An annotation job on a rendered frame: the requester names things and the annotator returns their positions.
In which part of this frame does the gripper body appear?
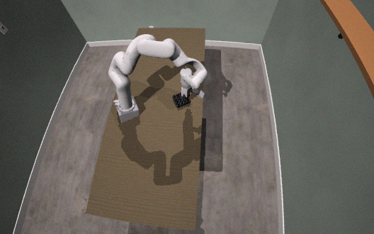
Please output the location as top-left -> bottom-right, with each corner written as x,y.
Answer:
181,86 -> 191,98

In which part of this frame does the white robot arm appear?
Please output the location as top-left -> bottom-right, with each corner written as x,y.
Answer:
108,34 -> 208,112

